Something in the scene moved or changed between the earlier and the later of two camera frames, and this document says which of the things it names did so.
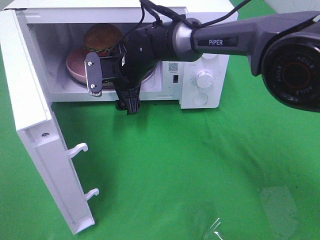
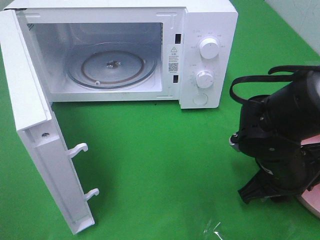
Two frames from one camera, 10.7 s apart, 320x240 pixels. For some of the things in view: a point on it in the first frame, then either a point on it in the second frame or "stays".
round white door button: (200, 98) stays
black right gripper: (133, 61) to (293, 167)
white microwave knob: (204, 79) stays
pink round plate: (75, 65) to (312, 198)
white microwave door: (32, 111) stays
